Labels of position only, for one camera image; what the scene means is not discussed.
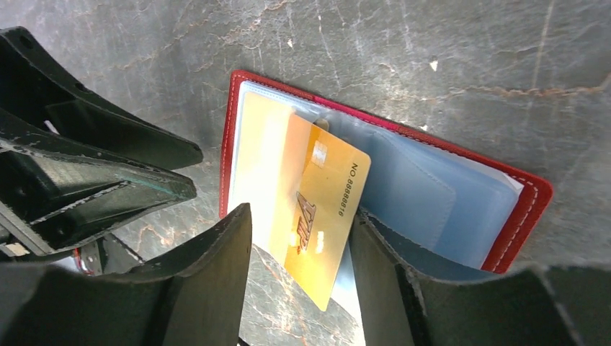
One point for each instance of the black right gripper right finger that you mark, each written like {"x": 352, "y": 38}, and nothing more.
{"x": 409, "y": 295}

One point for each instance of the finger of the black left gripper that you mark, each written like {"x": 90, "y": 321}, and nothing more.
{"x": 36, "y": 89}
{"x": 58, "y": 194}

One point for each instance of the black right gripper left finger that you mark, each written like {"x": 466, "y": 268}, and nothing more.
{"x": 191, "y": 295}

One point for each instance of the red leather card holder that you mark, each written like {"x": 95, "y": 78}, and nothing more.
{"x": 462, "y": 206}

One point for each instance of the gold VIP credit card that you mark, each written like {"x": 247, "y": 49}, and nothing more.
{"x": 319, "y": 187}

